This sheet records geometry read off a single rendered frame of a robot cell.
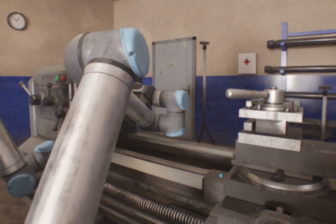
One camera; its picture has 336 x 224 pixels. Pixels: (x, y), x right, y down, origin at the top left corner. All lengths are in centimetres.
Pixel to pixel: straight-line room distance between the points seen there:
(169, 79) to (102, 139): 424
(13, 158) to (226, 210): 72
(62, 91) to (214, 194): 97
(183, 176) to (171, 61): 387
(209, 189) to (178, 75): 383
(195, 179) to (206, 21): 383
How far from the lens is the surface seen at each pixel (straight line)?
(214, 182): 77
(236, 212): 63
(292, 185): 64
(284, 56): 381
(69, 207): 38
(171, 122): 96
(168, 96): 96
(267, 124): 67
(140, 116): 87
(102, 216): 134
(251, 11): 419
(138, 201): 94
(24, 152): 160
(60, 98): 133
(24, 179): 90
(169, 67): 461
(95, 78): 43
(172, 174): 89
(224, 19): 429
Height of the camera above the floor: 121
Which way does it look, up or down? 4 degrees down
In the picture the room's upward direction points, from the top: straight up
